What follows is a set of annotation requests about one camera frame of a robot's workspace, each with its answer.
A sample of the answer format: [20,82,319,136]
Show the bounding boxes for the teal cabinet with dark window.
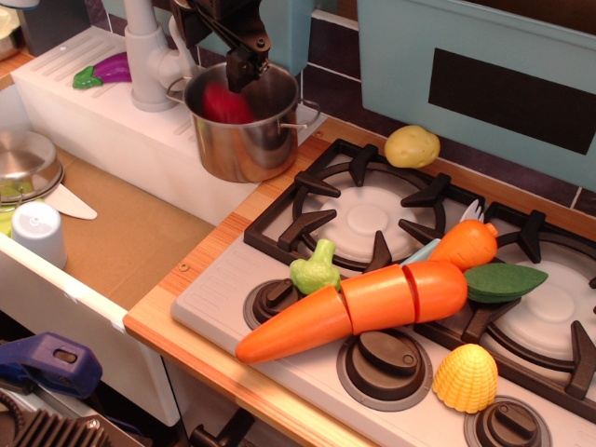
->
[358,1,595,189]

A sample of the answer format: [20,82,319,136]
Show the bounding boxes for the blue plastic clamp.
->
[1,332,102,399]

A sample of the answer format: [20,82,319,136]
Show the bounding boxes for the green felt leaf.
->
[464,263,549,304]

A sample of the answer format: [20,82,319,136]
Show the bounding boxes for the yellow toy corn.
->
[432,344,498,414]

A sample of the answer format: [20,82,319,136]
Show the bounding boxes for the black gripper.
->
[169,0,271,93]

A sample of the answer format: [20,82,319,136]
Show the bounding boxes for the stainless steel pot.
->
[168,63,316,183]

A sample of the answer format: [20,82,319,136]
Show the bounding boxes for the brown right stove knob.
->
[464,396,553,447]

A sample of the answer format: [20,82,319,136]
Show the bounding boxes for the light blue plastic cup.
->
[11,201,67,268]

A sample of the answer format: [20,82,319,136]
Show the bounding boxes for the black right burner grate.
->
[414,202,595,421]

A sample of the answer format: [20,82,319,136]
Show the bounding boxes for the black burner grate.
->
[244,140,485,276]
[414,202,595,421]

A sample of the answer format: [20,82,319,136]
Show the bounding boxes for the white light blue fork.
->
[400,199,484,266]

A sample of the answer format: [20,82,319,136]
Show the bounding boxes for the white toy stove top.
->
[169,137,596,447]

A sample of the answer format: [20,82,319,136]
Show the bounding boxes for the steel bowl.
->
[1,130,65,205]

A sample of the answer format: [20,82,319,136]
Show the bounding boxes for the brown middle stove knob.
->
[336,329,433,413]

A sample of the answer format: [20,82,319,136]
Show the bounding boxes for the brown stove knob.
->
[336,329,433,413]
[464,396,553,447]
[243,278,305,330]

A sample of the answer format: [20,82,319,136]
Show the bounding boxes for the black left burner grate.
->
[244,140,485,276]

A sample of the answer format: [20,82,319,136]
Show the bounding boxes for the brown left stove knob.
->
[243,278,305,330]

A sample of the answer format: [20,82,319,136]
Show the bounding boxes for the white toy sink unit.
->
[0,25,327,427]

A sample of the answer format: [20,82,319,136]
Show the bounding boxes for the large orange toy carrot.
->
[236,261,467,364]

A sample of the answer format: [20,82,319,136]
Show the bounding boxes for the white toy faucet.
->
[124,0,198,112]

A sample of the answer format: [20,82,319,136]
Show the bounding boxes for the purple toy eggplant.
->
[73,52,131,89]

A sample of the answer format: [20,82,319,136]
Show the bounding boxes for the green toy broccoli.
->
[290,238,341,295]

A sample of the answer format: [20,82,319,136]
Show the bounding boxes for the small orange toy carrot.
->
[428,220,498,272]

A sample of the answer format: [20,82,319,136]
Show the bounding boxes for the brown ribbed heat sink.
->
[1,392,142,447]

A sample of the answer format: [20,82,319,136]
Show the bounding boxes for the yellow toy potato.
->
[384,125,440,169]

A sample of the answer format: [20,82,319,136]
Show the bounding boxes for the teal left cabinet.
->
[101,0,318,76]

